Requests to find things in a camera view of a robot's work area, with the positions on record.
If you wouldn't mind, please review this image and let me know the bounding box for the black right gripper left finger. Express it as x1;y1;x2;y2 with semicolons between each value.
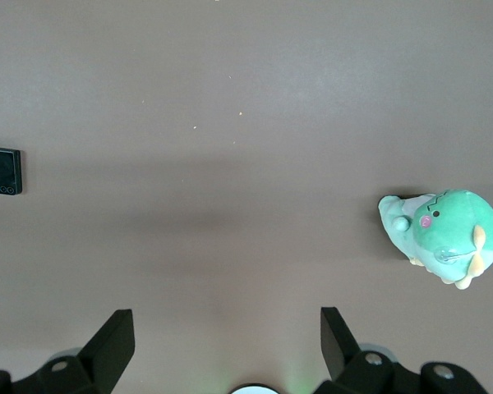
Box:
12;309;136;394

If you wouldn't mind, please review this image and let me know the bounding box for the brown table cover sheet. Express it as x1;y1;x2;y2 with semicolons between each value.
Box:
0;0;493;394

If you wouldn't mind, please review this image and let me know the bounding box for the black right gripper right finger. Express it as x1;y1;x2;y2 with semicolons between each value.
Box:
314;306;488;394

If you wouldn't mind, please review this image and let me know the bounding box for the green dinosaur plush toy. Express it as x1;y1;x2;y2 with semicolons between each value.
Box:
377;188;493;291

